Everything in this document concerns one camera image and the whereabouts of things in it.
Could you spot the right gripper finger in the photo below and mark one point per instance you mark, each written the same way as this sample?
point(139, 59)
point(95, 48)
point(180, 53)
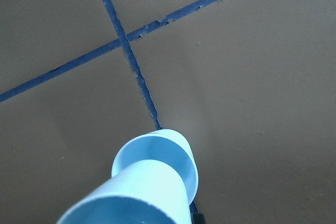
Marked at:
point(197, 218)

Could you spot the light blue plastic cup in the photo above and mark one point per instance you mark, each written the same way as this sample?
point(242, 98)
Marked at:
point(166, 145)

